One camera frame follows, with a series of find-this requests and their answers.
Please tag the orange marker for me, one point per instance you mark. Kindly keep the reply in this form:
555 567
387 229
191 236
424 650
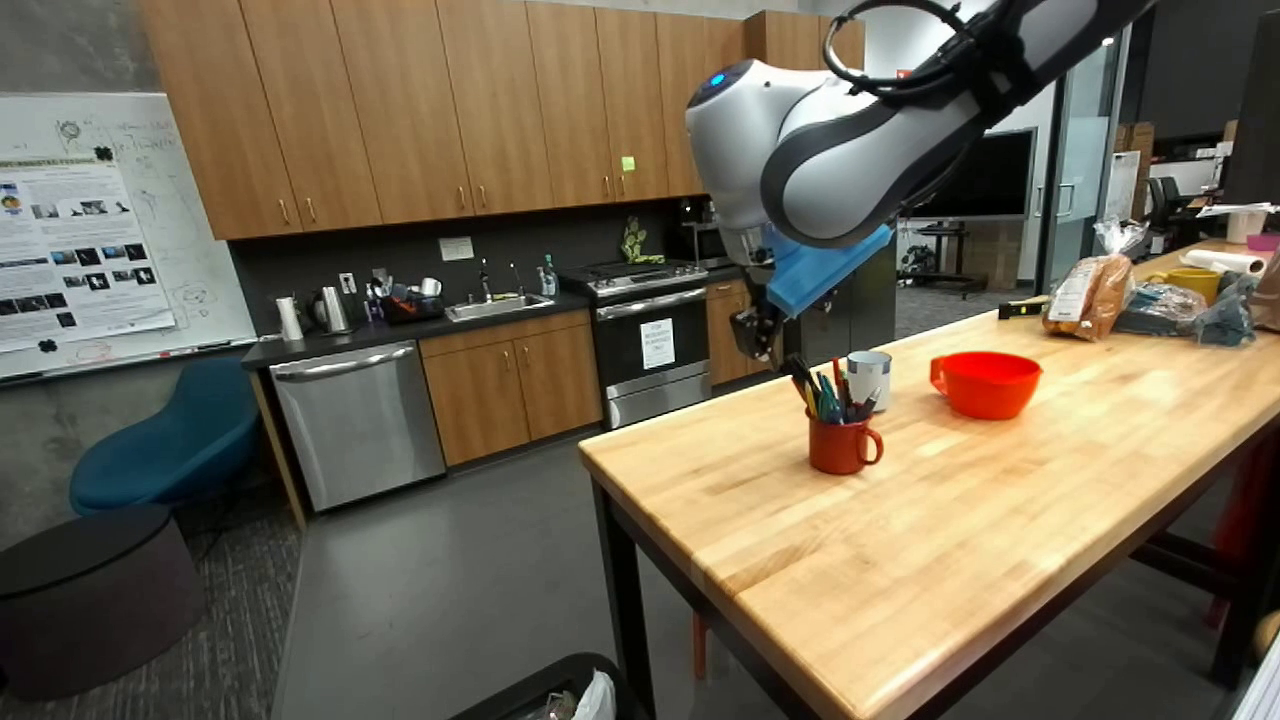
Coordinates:
843 386

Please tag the black wall monitor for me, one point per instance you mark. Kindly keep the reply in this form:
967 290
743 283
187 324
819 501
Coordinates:
982 179

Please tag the silver kettle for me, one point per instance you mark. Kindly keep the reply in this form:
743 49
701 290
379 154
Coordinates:
332 309

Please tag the white plastic bag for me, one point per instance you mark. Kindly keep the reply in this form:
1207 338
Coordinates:
596 701

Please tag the red plastic bowl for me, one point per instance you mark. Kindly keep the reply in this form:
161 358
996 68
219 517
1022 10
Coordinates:
984 386

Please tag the blue wrist camera block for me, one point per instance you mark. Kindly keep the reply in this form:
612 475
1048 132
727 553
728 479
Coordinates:
826 275

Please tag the white thermos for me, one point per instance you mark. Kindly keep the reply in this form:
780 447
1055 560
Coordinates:
291 316

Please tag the green potted plant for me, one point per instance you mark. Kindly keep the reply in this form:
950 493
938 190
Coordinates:
643 243

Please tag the bagged bread loaf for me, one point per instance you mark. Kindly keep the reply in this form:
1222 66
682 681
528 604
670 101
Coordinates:
1086 297

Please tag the white wall outlet plate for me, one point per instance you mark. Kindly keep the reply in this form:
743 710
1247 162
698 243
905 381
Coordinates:
459 248

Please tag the black trash bin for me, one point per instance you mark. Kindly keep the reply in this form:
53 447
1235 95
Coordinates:
534 688

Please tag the wooden base cabinet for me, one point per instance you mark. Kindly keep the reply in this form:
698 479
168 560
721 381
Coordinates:
510 386

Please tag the clear bag of groceries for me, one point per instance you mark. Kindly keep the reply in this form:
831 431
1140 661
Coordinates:
1186 309

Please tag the teal pen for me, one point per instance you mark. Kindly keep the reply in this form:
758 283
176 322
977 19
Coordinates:
826 399

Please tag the kitchen sink with faucet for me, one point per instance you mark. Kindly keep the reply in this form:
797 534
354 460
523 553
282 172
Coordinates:
502 306

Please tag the paper towel roll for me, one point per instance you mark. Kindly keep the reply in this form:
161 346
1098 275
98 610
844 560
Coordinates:
1227 262

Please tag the white paper sign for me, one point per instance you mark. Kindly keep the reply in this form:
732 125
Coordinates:
658 342

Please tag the whiteboard with posters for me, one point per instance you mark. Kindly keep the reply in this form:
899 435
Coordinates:
93 243

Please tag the wooden wall cabinets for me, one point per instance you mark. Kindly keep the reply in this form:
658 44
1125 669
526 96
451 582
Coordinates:
443 104

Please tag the wooden butcher-block table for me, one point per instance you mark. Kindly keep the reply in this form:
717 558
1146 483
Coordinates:
622 584

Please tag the blue lounge chair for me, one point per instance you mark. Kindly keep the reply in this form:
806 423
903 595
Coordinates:
167 447

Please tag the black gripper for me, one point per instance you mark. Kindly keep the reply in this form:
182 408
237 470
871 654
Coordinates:
753 303

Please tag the green sticky note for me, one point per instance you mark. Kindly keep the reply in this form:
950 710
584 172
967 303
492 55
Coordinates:
625 165

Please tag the stainless steel dishwasher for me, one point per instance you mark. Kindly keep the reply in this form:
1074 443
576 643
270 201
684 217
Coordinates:
358 425

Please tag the dark round ottoman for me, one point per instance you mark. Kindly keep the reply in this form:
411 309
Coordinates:
93 600

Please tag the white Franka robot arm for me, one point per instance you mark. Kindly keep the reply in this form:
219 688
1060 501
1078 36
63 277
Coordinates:
853 132

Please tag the stainless steel oven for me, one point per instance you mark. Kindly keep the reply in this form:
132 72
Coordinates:
648 346

